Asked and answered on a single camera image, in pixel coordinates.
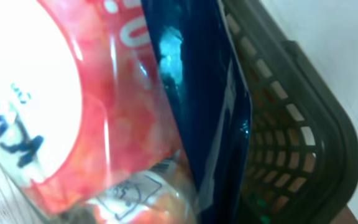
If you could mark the Kleenex tissue multipack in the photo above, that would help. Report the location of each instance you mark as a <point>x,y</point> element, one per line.
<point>122,111</point>

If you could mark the grey plastic basket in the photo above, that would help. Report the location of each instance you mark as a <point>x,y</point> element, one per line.
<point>302,164</point>

